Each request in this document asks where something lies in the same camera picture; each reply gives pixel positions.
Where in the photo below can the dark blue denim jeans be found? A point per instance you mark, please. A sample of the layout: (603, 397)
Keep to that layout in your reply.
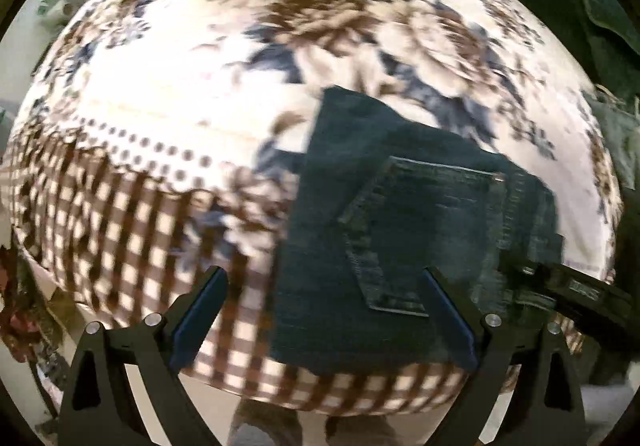
(381, 199)

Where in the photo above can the floral cream plush blanket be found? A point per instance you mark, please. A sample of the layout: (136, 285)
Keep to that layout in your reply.
(161, 137)

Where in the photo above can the dark red floor cloth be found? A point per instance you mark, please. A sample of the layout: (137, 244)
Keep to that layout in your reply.
(25, 318)

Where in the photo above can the green white box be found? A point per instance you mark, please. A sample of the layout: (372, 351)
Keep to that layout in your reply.
(58, 12)

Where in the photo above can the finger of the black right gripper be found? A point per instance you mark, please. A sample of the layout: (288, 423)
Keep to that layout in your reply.
(589, 303)

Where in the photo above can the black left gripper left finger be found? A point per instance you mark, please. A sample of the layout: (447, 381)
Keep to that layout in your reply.
(98, 406)

